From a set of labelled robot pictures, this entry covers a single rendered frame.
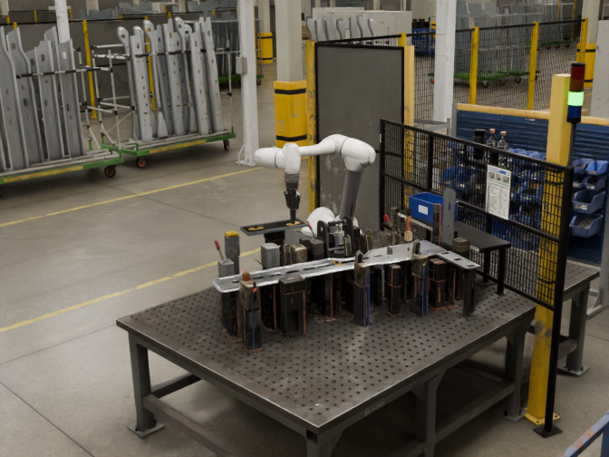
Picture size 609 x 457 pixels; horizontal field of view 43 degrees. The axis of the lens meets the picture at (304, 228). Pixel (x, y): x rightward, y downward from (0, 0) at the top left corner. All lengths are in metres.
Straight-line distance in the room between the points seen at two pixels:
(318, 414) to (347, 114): 4.22
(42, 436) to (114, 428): 0.41
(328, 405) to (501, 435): 1.48
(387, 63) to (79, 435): 3.95
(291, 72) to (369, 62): 5.30
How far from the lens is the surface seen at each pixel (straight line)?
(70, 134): 11.18
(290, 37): 12.09
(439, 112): 8.97
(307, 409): 3.42
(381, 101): 6.85
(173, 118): 12.27
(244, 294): 3.84
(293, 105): 12.13
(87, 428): 4.84
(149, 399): 4.57
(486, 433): 4.65
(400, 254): 4.39
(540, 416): 4.82
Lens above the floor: 2.44
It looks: 17 degrees down
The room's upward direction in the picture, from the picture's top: 1 degrees counter-clockwise
